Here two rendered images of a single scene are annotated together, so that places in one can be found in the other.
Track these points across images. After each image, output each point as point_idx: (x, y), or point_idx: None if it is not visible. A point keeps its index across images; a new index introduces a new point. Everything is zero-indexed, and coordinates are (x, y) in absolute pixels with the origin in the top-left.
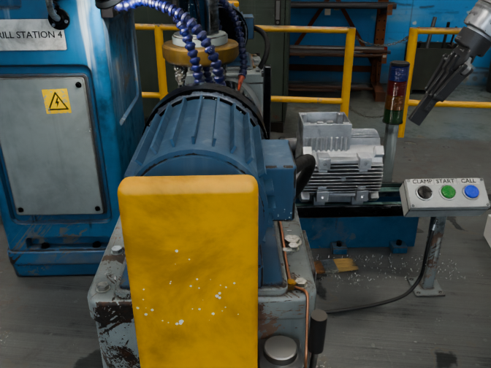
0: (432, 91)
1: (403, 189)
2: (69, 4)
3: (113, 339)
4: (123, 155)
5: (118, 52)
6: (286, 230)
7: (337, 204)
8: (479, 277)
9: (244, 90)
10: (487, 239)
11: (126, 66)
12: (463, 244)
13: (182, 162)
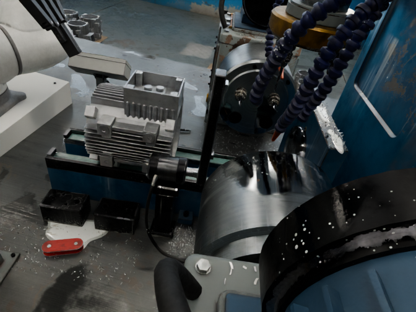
0: (59, 17)
1: (126, 67)
2: None
3: None
4: (341, 108)
5: (402, 38)
6: (228, 23)
7: None
8: (59, 130)
9: (242, 177)
10: (4, 151)
11: (405, 73)
12: (30, 155)
13: None
